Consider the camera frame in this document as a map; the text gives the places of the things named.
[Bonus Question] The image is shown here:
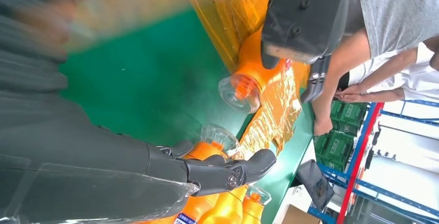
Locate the green plastic crate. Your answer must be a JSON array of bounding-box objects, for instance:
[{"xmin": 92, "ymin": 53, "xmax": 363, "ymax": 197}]
[
  {"xmin": 330, "ymin": 100, "xmax": 368, "ymax": 137},
  {"xmin": 313, "ymin": 131, "xmax": 355, "ymax": 172}
]

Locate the blue and red shelving rack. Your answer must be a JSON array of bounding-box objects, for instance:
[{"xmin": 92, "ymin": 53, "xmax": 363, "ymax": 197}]
[{"xmin": 306, "ymin": 99, "xmax": 439, "ymax": 224}]

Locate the person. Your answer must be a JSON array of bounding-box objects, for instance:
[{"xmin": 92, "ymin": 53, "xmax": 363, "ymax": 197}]
[
  {"xmin": 310, "ymin": 0, "xmax": 439, "ymax": 137},
  {"xmin": 334, "ymin": 40, "xmax": 439, "ymax": 104}
]

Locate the black tablet with stand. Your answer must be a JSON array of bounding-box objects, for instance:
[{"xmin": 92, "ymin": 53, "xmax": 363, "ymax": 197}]
[{"xmin": 296, "ymin": 159, "xmax": 336, "ymax": 213}]

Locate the yellow plastic sheet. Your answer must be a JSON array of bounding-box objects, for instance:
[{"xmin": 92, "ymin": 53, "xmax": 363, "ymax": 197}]
[{"xmin": 177, "ymin": 0, "xmax": 311, "ymax": 161}]

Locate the white table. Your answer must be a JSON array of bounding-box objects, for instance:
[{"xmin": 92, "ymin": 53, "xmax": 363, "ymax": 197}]
[{"xmin": 272, "ymin": 181, "xmax": 311, "ymax": 224}]

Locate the brown cardboard box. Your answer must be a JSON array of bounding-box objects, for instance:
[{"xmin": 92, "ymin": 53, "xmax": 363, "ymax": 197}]
[{"xmin": 281, "ymin": 204, "xmax": 323, "ymax": 224}]

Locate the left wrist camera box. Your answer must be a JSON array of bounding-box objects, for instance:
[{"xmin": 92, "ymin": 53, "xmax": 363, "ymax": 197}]
[{"xmin": 260, "ymin": 0, "xmax": 349, "ymax": 69}]

